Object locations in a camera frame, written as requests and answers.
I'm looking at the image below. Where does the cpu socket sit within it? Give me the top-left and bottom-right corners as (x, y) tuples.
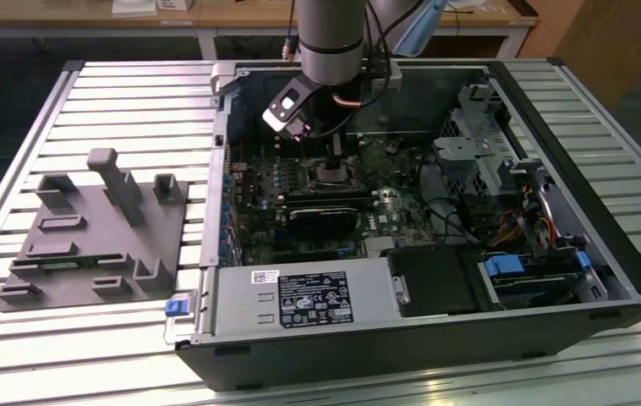
(305, 156), (367, 190)

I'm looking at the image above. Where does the black ram slot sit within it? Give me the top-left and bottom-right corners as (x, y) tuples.
(285, 200), (381, 209)
(283, 194), (381, 201)
(284, 197), (381, 205)
(283, 189), (381, 197)

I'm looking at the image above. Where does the black graphics card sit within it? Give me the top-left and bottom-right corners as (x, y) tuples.
(284, 206), (361, 241)

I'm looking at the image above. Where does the green motherboard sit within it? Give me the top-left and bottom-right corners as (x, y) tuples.
(223, 134), (440, 270)

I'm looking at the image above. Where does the silver drive cage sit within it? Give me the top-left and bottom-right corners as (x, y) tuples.
(431, 82), (527, 198)

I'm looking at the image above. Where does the silver chipset heat sink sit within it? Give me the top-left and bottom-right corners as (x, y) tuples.
(363, 236), (396, 255)

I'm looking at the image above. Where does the grey case latch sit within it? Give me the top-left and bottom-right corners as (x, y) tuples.
(208, 63), (249, 97)

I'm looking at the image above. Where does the wooden desk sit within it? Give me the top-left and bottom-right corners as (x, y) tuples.
(0, 0), (539, 60)

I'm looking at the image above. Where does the black drive bay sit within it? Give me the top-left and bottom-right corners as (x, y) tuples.
(385, 248), (488, 318)

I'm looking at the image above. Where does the silver power supply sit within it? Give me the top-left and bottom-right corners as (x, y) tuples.
(199, 257), (410, 342)

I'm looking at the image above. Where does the hard disk in blue carrier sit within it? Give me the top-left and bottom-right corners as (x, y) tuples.
(480, 252), (590, 308)

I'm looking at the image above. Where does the grey parts rack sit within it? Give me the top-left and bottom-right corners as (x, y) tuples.
(0, 147), (192, 314)

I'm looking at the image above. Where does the white box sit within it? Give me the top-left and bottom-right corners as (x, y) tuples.
(110, 0), (158, 19)

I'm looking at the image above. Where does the black silver pc case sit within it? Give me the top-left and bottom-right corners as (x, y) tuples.
(172, 57), (641, 392)

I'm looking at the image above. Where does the wooden cabinet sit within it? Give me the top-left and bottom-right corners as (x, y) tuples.
(550, 0), (641, 111)

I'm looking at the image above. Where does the green ram stick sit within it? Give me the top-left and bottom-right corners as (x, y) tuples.
(34, 257), (101, 271)

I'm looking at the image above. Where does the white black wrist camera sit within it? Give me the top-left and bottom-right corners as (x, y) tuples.
(261, 77), (321, 143)

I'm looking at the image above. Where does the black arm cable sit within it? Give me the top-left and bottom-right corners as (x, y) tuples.
(311, 0), (428, 140)

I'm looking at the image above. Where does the orange yellow wire bundle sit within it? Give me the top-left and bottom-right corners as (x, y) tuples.
(494, 209), (559, 249)

